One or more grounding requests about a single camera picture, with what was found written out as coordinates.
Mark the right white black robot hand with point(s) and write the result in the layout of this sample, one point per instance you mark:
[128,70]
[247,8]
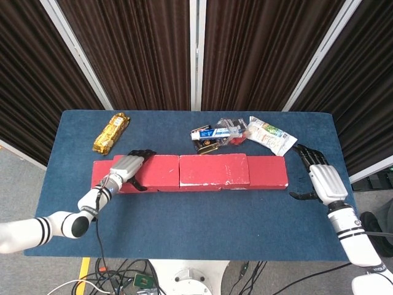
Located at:
[330,182]

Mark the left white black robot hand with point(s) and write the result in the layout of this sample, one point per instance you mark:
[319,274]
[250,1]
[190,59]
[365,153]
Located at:
[126,167]

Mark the red rectangular block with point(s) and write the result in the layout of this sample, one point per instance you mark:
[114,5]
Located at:
[212,169]
[99,173]
[159,170]
[196,188]
[267,172]

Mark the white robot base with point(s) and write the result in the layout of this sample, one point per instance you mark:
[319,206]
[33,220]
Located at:
[188,278]

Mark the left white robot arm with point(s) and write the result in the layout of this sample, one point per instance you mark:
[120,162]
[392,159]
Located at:
[89,206]

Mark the gold foil snack pack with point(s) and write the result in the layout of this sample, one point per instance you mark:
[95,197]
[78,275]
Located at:
[111,133]

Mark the white printed snack pouch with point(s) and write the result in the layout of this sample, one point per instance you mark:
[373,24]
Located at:
[270,136]

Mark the blue white toothpaste box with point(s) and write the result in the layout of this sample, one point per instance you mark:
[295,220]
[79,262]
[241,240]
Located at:
[208,134]

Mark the blue felt table cloth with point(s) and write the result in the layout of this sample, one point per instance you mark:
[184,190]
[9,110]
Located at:
[199,221]

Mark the brown pleated partition panel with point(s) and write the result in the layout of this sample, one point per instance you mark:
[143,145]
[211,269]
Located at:
[138,52]
[30,77]
[362,92]
[255,52]

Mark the small red item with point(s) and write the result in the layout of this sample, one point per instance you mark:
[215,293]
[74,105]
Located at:
[237,141]

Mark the small orange connector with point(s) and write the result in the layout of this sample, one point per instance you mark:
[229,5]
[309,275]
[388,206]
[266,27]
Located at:
[103,269]

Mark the clear plastic box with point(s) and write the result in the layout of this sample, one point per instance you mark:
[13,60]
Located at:
[235,126]

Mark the green circuit board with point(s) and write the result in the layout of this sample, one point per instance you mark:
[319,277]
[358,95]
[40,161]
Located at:
[142,280]

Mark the yellow floor tape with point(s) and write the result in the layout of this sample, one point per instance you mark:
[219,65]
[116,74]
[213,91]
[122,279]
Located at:
[83,273]

